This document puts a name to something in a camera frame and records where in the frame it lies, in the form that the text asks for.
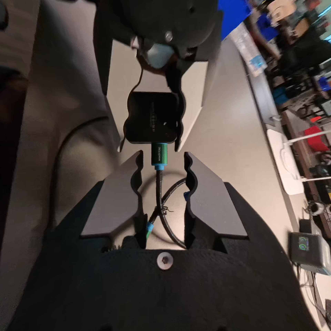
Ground black flat box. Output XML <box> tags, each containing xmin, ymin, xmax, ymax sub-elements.
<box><xmin>299</xmin><ymin>218</ymin><xmax>320</xmax><ymax>234</ymax></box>

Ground grey power station with display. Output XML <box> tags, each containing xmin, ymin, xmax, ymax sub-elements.
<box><xmin>288</xmin><ymin>231</ymin><xmax>331</xmax><ymax>275</ymax></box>

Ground green plug braided HDMI cable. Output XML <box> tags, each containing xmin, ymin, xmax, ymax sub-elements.
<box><xmin>138</xmin><ymin>142</ymin><xmax>190</xmax><ymax>251</ymax></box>

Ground clear plastic bag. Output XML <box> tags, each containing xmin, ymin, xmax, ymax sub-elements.
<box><xmin>230</xmin><ymin>23</ymin><xmax>269</xmax><ymax>77</ymax></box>

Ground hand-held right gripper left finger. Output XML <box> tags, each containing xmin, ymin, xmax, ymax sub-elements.
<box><xmin>80</xmin><ymin>151</ymin><xmax>145</xmax><ymax>249</ymax></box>

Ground black hub cable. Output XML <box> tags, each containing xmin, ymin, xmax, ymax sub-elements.
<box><xmin>52</xmin><ymin>66</ymin><xmax>144</xmax><ymax>229</ymax></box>

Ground red plastic bin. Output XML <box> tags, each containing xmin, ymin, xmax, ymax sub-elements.
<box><xmin>303</xmin><ymin>126</ymin><xmax>331</xmax><ymax>153</ymax></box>

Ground black USB hub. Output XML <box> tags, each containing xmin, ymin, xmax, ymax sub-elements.
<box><xmin>123</xmin><ymin>91</ymin><xmax>182</xmax><ymax>144</ymax></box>

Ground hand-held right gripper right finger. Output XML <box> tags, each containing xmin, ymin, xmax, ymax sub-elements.
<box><xmin>184</xmin><ymin>152</ymin><xmax>249</xmax><ymax>250</ymax></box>

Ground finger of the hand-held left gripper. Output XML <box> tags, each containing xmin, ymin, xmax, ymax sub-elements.
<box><xmin>104</xmin><ymin>39</ymin><xmax>142</xmax><ymax>153</ymax></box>
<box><xmin>165</xmin><ymin>60</ymin><xmax>217</xmax><ymax>153</ymax></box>

